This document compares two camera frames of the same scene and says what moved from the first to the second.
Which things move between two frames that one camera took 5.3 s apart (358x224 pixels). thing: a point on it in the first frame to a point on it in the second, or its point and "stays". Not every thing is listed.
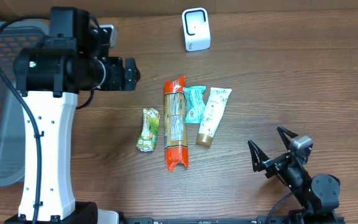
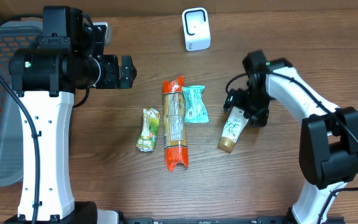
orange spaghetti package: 175,123 stays
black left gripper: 130,73 stays
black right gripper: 277,165 to 239,98
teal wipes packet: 194,96 stays
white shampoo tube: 216,102 to 236,122
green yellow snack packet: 147,139 stays
